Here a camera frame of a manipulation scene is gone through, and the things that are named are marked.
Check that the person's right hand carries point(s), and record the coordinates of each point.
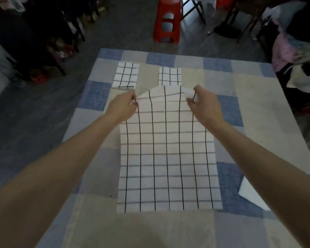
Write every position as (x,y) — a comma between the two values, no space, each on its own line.
(208,108)

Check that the person's left hand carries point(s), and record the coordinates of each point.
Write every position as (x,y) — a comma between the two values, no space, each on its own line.
(121,108)

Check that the white black-checked cloth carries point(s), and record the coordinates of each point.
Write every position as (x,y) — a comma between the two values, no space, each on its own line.
(170,76)
(168,157)
(125,76)

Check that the plain white cloth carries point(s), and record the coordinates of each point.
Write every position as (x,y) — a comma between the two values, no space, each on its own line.
(251,194)

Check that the person's left forearm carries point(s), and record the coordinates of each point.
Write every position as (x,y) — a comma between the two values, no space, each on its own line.
(46,178)

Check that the person's right forearm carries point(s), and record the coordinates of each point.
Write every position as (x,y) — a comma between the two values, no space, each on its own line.
(273,178)

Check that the blue beige plaid tablecloth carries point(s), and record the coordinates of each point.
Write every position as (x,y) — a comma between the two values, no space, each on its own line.
(261,105)

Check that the black shoes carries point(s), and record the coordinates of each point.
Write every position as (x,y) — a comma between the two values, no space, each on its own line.
(226,30)

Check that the heap of mixed footwear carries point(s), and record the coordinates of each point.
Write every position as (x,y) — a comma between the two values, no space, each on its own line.
(62,49)

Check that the red plastic stool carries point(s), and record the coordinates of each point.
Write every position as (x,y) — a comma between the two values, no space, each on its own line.
(160,30)
(224,2)

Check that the small red bowl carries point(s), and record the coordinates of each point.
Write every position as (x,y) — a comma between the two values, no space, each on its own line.
(38,77)

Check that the pink blanket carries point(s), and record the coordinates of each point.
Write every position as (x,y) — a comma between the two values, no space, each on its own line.
(284,51)

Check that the brown carved wooden chair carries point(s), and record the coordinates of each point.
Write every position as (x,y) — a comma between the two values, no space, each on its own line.
(250,18)

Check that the folding table with checked cover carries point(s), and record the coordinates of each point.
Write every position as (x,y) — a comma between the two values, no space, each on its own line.
(195,8)

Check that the white pillow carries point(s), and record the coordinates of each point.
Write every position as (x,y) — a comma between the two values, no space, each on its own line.
(304,80)

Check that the clear glass bottle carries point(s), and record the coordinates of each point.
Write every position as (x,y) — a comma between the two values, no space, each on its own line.
(16,80)

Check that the black low table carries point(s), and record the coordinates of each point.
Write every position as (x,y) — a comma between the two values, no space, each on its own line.
(23,36)

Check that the dark sofa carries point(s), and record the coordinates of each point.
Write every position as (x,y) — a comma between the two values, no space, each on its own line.
(299,25)

